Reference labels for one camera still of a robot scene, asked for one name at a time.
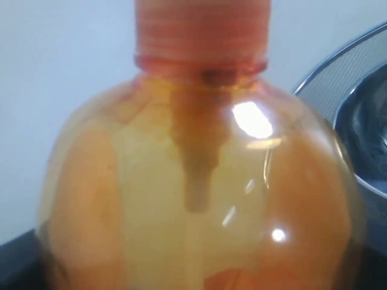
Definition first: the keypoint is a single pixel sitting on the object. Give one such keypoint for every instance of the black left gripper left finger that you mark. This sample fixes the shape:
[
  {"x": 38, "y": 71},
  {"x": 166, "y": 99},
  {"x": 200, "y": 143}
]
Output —
[{"x": 22, "y": 267}]

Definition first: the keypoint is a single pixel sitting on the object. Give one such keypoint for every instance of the steel mesh strainer basin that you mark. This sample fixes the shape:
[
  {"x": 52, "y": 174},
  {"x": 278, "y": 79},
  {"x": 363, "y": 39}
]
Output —
[{"x": 329, "y": 84}]

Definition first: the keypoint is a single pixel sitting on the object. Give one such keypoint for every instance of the orange pump soap bottle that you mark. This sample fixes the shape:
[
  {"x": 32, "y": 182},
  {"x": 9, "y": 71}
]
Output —
[{"x": 198, "y": 173}]

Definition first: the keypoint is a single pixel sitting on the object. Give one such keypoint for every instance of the small stainless steel bowl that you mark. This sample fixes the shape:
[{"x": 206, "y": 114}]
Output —
[{"x": 361, "y": 124}]

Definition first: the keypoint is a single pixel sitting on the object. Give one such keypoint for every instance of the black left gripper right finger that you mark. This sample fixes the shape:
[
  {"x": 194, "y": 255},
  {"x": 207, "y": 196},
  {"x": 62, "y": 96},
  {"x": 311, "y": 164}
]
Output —
[{"x": 373, "y": 270}]

